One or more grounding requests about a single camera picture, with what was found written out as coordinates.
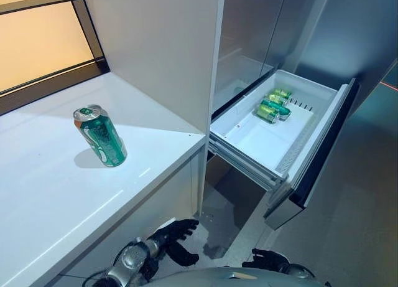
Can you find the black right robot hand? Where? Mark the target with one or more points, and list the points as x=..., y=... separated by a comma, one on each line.
x=268, y=259

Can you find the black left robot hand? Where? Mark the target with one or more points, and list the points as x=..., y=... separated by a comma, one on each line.
x=179, y=237

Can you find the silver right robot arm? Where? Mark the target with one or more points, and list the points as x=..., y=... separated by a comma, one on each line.
x=300, y=271

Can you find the white fridge drawer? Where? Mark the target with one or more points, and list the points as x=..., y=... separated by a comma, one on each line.
x=280, y=134

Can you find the stainless steel fridge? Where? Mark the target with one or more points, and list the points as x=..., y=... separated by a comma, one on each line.
x=280, y=50

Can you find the grey robot torso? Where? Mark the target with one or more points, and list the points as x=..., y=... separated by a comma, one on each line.
x=236, y=277

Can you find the white counter cabinet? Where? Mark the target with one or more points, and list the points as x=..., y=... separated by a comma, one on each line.
x=77, y=187

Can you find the white tall cabinet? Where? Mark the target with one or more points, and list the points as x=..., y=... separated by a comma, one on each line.
x=155, y=56

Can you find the black framed window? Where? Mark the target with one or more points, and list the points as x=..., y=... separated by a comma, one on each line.
x=43, y=38

